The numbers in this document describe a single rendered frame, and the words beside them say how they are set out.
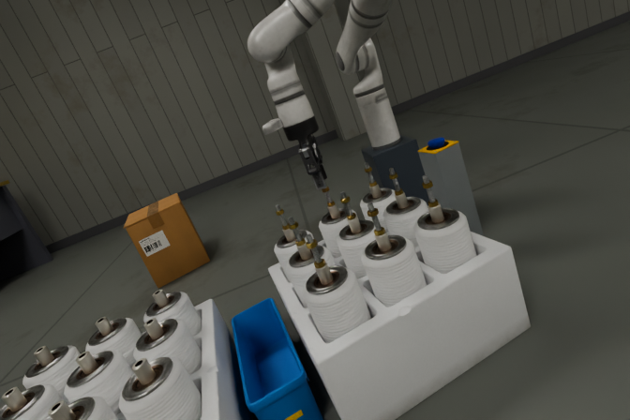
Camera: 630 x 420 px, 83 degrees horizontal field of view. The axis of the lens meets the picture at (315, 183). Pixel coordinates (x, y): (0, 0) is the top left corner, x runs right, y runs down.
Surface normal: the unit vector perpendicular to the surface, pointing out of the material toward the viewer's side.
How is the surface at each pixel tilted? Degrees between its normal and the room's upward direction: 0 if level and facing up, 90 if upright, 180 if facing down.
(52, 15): 90
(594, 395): 0
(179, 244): 90
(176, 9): 90
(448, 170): 90
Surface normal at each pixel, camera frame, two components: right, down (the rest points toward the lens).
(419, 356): 0.32, 0.15
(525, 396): -0.36, -0.90
